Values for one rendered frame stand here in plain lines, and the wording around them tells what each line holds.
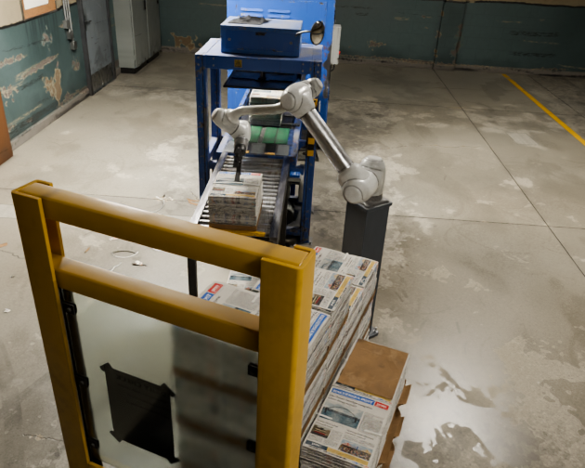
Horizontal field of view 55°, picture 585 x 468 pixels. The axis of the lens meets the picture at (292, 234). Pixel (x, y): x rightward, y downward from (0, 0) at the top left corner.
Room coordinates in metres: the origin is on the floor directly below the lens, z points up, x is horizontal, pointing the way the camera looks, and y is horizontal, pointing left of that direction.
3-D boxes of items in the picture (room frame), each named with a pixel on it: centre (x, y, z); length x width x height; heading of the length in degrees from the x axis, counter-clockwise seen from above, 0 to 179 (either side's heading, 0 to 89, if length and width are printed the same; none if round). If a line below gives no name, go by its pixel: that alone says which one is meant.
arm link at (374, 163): (3.07, -0.44, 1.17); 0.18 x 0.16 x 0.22; 155
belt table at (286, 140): (4.60, 0.32, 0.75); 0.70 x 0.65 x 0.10; 179
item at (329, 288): (2.05, -0.06, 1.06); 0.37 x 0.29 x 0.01; 69
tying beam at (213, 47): (4.60, 0.32, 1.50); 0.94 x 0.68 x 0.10; 89
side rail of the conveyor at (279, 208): (3.57, 0.09, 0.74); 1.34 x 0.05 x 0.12; 179
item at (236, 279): (3.62, 0.34, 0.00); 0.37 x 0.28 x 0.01; 179
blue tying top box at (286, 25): (4.60, 0.32, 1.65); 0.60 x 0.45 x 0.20; 89
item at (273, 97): (5.17, 0.30, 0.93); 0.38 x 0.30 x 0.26; 179
